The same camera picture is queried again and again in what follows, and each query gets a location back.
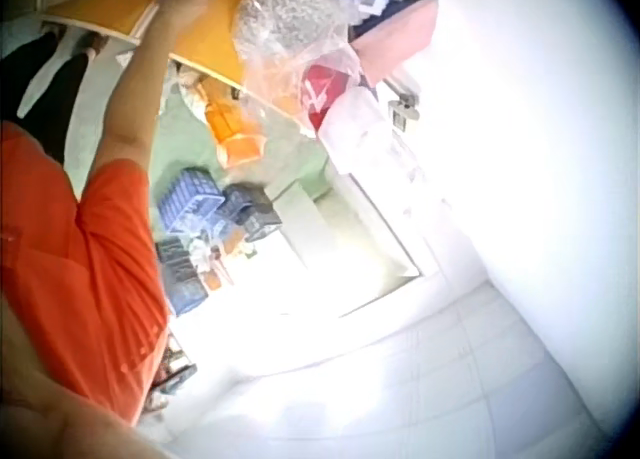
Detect metal door handle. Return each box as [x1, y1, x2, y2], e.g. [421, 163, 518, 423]
[386, 92, 422, 131]

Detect orange plastic container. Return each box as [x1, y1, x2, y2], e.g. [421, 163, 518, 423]
[201, 84, 267, 169]

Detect clear bag of bubble wrap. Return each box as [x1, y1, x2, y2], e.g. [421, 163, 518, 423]
[232, 0, 362, 100]

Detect red packet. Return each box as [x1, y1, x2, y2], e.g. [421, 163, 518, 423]
[302, 62, 352, 132]

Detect grey-blue plastic crate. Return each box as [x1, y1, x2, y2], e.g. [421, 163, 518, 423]
[153, 235, 210, 317]

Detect white board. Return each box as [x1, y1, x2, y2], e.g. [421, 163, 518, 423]
[268, 178, 324, 272]

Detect heap of small bottles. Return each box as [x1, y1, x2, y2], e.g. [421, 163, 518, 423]
[188, 227, 259, 292]

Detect person's right hand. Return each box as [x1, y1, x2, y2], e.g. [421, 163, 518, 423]
[158, 0, 217, 26]

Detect person's legs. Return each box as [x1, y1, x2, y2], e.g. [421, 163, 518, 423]
[0, 22, 109, 166]

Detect heap of dark things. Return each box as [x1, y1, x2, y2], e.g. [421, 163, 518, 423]
[145, 331, 199, 413]

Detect blue plastic crate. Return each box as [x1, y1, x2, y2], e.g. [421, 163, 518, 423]
[156, 166, 227, 236]

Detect pink box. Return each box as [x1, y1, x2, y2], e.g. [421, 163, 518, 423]
[348, 0, 442, 86]

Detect dark grey plastic crate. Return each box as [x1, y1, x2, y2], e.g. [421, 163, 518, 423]
[221, 182, 284, 244]

